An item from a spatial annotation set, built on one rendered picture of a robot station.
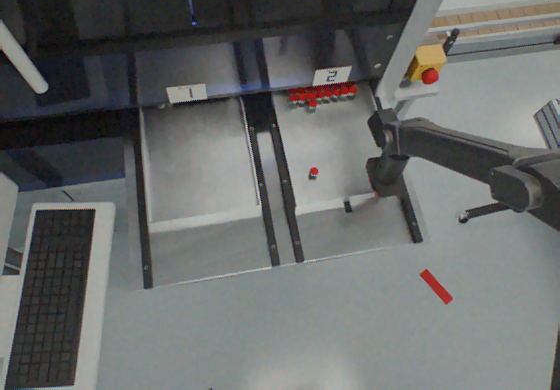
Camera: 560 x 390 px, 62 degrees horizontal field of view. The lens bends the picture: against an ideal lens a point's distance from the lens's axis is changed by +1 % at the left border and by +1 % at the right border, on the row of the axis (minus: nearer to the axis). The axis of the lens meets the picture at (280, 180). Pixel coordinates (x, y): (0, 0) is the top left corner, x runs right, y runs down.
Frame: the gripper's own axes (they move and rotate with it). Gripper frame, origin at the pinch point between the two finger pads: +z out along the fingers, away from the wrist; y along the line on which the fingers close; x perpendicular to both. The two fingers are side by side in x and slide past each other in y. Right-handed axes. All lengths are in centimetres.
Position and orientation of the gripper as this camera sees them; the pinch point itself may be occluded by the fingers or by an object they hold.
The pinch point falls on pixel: (378, 194)
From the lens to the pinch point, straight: 113.1
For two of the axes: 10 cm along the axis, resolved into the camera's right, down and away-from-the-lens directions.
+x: -9.8, 1.4, -1.1
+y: -1.8, -8.5, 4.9
